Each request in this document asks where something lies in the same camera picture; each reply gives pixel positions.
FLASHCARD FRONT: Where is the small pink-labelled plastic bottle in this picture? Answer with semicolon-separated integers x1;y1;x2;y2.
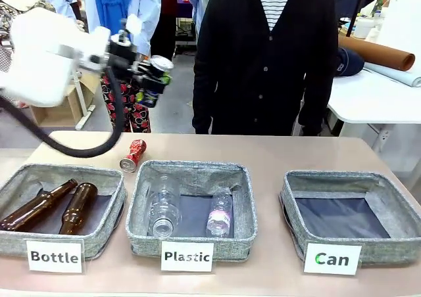
206;193;234;239

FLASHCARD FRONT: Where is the blue scarf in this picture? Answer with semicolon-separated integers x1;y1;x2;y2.
94;0;133;35

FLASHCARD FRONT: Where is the dark navy cap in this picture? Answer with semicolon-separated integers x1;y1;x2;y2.
334;47;365;78

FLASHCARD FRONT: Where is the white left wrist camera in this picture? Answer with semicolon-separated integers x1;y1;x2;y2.
122;13;143;37

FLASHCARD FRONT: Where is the white Can label card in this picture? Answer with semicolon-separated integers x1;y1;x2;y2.
303;242;362;276

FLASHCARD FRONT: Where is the white bucket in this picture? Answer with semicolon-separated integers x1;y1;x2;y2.
355;16;376;39

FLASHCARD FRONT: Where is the large clear plastic bottle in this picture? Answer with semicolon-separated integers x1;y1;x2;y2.
147;174;183;239

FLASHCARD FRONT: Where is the grey basket labelled Plastic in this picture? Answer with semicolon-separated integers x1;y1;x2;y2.
125;160;259;263

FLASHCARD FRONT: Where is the white Plastic label card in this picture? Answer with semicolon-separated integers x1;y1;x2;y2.
161;240;214;273

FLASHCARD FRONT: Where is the cardboard box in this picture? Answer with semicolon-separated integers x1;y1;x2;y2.
31;76;100;127

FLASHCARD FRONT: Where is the person in black cardigan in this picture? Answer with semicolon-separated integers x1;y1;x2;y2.
191;0;339;137

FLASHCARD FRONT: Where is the grey basket labelled Bottle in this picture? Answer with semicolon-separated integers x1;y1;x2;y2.
0;164;128;260

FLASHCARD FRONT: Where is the brown glass bottle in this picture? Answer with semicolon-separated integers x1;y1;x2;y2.
0;178;79;232
59;182;99;235

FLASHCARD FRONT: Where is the crushed red soda can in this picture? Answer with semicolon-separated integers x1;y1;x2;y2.
119;139;147;173

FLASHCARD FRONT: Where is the grey basket labelled Can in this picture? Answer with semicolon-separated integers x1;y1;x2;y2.
279;170;421;267

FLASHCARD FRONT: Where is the dark blue Pepsi can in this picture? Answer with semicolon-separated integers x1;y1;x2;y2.
134;55;175;109

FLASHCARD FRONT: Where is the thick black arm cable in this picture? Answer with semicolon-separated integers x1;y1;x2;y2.
0;65;126;158

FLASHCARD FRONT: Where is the white side table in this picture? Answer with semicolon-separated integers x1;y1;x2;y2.
326;67;421;154

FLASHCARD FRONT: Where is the brown rolled sheet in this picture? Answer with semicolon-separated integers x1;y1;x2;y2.
337;35;416;72

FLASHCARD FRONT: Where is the white table with clothes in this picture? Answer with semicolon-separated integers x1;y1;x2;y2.
67;68;97;131

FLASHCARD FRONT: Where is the person in light blue shirt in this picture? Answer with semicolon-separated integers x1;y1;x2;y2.
49;0;162;133

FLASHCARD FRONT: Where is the pale blue rolled sheet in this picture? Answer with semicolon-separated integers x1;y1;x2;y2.
363;62;421;88

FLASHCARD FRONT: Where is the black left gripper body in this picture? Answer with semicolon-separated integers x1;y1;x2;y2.
107;35;141;78

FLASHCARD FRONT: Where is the white Bottle label card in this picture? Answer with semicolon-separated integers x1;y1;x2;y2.
26;240;84;274

